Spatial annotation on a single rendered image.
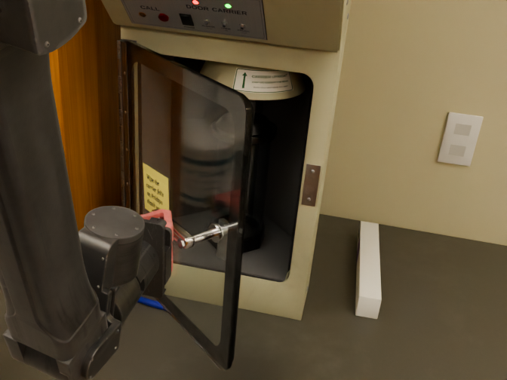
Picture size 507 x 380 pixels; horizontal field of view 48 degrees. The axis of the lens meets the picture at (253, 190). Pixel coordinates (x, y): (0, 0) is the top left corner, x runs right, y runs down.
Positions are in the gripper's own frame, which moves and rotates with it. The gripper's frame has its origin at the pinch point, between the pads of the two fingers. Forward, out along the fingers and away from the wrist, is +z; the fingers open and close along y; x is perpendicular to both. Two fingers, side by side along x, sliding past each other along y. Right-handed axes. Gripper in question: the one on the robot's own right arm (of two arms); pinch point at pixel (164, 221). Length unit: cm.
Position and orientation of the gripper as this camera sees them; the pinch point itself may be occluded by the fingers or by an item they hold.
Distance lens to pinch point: 74.9
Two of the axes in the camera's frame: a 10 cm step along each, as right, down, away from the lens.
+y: 0.8, -8.9, -4.5
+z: 2.1, -4.3, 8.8
